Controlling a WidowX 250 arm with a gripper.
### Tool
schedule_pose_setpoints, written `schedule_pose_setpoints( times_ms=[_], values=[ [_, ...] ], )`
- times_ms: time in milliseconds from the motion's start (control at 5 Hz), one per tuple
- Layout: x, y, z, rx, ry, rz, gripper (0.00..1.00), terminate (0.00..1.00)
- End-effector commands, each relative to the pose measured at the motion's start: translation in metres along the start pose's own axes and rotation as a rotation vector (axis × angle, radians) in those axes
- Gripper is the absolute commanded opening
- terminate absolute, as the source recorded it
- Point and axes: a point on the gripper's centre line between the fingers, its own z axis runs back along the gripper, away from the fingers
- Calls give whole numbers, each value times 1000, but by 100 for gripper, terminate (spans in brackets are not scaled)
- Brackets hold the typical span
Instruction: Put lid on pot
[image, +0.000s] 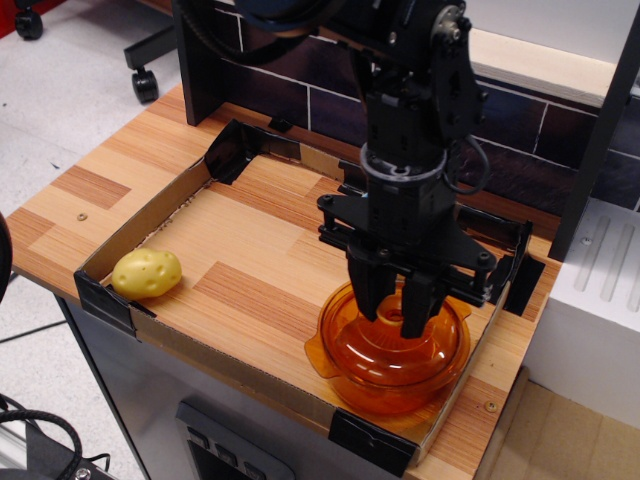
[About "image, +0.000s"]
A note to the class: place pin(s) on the black chair caster wheel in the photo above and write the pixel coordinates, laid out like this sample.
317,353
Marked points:
28,23

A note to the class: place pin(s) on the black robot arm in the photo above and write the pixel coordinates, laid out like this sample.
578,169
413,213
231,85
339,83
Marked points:
416,83

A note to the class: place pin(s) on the white ribbed sink unit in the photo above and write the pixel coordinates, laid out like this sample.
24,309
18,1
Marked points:
586,345

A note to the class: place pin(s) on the black office chair base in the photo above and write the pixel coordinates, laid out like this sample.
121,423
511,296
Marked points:
141,53

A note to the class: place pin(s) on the dark vertical post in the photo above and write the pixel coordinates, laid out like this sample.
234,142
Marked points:
598,144

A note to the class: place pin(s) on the cardboard fence with black tape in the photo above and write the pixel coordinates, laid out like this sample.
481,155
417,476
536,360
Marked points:
237,205

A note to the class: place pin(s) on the grey oven control panel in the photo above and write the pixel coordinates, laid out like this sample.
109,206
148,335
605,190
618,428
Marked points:
219,453

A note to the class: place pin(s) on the orange glass pot lid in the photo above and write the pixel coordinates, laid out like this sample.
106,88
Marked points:
374,352

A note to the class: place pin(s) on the yellow plastic potato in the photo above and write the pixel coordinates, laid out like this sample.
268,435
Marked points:
146,273

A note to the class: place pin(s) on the orange glass pot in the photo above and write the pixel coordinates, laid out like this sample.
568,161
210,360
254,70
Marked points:
360,396

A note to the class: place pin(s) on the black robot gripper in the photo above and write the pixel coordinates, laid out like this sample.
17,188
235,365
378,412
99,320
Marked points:
405,224

